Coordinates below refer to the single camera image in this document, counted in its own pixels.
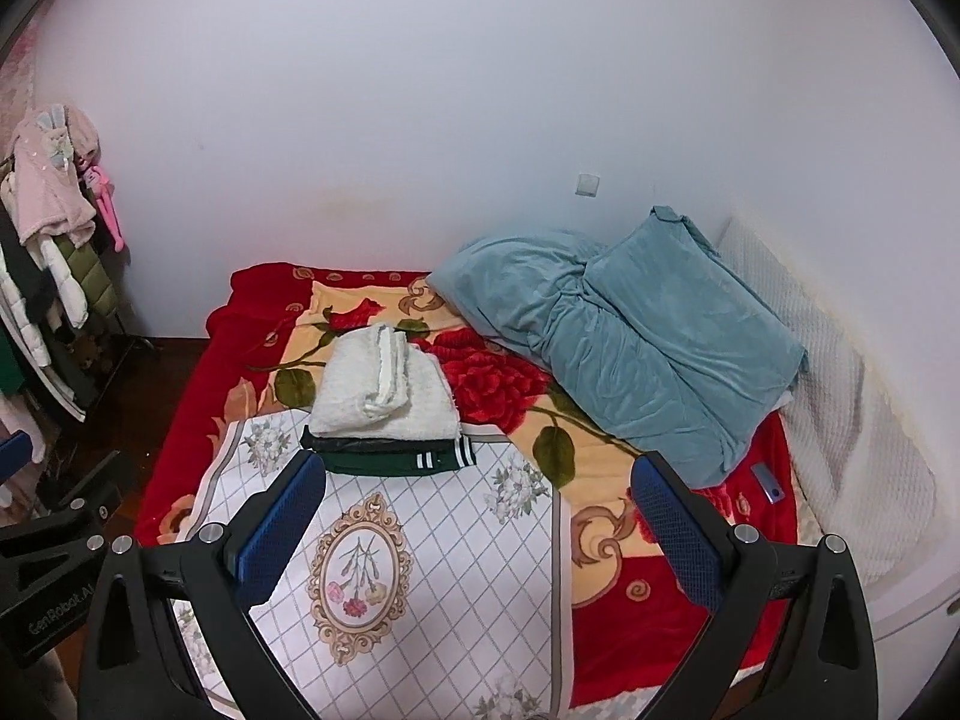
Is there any white knitted cardigan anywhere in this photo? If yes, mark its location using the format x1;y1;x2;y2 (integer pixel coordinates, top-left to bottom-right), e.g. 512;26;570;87
308;323;460;440

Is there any clothes rack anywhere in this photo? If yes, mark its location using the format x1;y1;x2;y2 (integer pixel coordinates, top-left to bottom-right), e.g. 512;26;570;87
2;160;143;486

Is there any white puffer jacket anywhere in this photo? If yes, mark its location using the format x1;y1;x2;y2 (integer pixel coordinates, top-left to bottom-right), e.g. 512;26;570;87
2;224;89;367

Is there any olive green puffer vest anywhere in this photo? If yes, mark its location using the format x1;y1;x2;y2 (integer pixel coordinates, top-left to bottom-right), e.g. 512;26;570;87
55;236;119;320

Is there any small blue phone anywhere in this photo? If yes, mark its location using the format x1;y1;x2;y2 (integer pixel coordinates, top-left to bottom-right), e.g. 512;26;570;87
750;463;786;504

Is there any red floral blanket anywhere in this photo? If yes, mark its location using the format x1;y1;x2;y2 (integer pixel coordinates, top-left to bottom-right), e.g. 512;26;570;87
131;260;801;710

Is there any pink hanger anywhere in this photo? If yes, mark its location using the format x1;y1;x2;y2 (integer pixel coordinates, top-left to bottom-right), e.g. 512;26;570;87
82;164;125;254

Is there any dark green striped garment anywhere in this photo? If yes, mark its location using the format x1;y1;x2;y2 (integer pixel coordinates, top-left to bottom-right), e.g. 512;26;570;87
301;429;477;478

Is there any pink fluffy garment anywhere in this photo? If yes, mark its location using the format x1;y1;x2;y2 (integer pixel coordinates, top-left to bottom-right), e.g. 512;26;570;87
10;104;96;247

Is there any blue-grey duvet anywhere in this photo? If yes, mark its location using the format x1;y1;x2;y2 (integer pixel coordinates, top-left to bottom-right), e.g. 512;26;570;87
428;206;807;489

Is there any white wall socket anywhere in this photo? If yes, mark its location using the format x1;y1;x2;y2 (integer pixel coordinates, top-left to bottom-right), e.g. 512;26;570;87
574;174;601;197

